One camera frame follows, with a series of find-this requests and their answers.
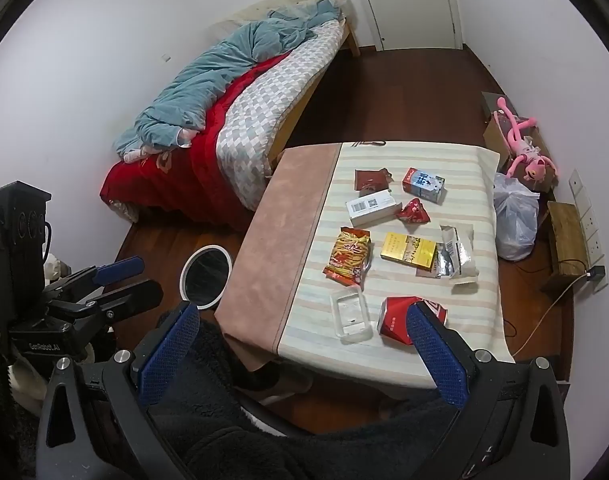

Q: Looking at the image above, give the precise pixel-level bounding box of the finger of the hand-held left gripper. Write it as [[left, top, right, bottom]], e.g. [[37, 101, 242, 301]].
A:
[[44, 256, 145, 305], [59, 280, 164, 328]]

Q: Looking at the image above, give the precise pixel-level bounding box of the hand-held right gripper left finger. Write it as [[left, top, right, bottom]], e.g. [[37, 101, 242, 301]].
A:
[[34, 302, 202, 480]]

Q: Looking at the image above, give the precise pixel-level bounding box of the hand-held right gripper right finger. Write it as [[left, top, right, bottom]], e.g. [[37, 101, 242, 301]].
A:
[[405, 302, 571, 480]]

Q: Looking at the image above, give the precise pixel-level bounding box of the red crushed cigarette pack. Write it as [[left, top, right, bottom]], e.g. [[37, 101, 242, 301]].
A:
[[377, 295, 449, 347]]

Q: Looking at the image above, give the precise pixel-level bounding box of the white round trash bin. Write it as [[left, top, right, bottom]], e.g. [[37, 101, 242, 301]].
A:
[[179, 245, 232, 310]]

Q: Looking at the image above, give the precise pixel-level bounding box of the orange chips bag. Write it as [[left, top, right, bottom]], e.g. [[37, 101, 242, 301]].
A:
[[323, 226, 373, 288]]

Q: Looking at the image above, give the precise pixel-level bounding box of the small red snack wrapper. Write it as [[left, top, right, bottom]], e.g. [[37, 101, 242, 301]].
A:
[[395, 198, 429, 224]]

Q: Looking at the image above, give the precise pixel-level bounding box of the white rectangular box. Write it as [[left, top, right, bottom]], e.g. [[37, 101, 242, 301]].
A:
[[345, 190, 403, 228]]

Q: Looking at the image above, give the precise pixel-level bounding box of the clear plastic tray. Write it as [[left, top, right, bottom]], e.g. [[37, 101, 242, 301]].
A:
[[329, 287, 374, 345]]

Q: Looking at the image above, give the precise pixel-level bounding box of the white silver foil wrapper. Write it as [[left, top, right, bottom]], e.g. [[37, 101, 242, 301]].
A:
[[416, 224, 480, 286]]

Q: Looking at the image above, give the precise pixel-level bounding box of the yellow flat box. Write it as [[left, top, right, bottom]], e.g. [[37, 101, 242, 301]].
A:
[[381, 232, 438, 267]]

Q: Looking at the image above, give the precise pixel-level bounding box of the white towel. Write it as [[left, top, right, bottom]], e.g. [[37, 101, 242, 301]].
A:
[[7, 350, 49, 407]]

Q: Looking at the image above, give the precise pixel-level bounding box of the black fleece clothing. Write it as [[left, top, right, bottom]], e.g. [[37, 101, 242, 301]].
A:
[[148, 310, 468, 480]]

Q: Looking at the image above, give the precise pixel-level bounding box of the pink white garment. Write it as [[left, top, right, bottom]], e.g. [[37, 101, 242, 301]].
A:
[[123, 127, 196, 163]]

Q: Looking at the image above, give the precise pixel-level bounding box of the striped tablecloth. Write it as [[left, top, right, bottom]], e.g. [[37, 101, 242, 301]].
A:
[[276, 140, 516, 391]]

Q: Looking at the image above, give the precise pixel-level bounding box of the white plastic bag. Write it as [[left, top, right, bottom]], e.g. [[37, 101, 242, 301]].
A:
[[493, 172, 541, 262]]

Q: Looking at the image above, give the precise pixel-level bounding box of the blue white milk carton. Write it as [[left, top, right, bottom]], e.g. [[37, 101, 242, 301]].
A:
[[402, 167, 446, 206]]

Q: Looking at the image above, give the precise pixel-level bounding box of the wooden box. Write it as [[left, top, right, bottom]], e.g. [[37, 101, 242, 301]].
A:
[[539, 201, 589, 295]]

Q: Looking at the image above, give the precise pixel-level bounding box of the dark red packet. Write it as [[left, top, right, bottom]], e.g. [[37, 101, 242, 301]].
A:
[[355, 167, 393, 196]]

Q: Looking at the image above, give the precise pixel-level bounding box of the blue quilt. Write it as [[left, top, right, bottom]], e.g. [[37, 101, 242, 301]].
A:
[[115, 0, 348, 157]]

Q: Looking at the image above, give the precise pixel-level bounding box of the pink plush toy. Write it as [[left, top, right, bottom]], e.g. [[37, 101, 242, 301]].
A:
[[495, 95, 560, 186]]

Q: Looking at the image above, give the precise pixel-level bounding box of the brown cardboard box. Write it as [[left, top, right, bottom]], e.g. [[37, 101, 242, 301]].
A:
[[482, 91, 555, 193]]

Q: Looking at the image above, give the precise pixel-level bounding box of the grey checkered quilt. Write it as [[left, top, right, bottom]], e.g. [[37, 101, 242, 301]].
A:
[[217, 20, 346, 211]]

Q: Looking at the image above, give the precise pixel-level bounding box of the wooden bed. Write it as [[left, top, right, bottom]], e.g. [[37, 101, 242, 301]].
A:
[[99, 0, 361, 233]]

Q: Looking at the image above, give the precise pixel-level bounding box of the white door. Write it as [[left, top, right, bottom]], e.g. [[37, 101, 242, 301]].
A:
[[345, 0, 465, 52]]

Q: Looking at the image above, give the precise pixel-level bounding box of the white cable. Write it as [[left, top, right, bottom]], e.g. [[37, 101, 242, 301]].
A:
[[513, 272, 591, 356]]

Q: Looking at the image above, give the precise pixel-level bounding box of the white wall socket row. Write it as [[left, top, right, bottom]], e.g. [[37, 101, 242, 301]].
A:
[[569, 169, 609, 291]]

